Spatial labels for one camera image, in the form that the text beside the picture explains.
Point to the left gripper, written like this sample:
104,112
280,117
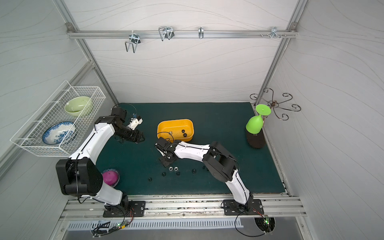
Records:
134,135

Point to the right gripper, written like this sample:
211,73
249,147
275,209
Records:
166,157

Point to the yellow plastic storage box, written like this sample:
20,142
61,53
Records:
176,126

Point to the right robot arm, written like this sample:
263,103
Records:
218,160

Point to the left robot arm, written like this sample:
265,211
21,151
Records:
78,175

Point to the purple fruit in bowl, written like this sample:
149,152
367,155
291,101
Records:
111,177

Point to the green ceramic bowl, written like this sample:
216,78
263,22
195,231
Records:
79,106

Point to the blue white patterned bowl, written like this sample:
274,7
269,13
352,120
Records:
60,133

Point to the green plastic goblet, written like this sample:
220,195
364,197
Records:
256,123

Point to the metal double hook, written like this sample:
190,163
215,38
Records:
133,42

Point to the metal clip hook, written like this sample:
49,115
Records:
166,33

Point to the small metal hook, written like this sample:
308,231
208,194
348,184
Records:
201,32

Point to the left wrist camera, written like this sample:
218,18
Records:
135,122

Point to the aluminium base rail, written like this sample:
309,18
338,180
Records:
189,207

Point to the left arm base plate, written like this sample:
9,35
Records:
132,208

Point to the white wire basket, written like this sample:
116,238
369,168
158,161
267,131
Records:
29,136

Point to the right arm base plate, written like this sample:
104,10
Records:
232,208

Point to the aluminium top rail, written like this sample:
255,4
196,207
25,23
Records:
73,33

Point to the black scroll wall hook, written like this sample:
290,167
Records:
274,104

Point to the metal bracket hook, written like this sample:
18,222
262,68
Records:
273,34

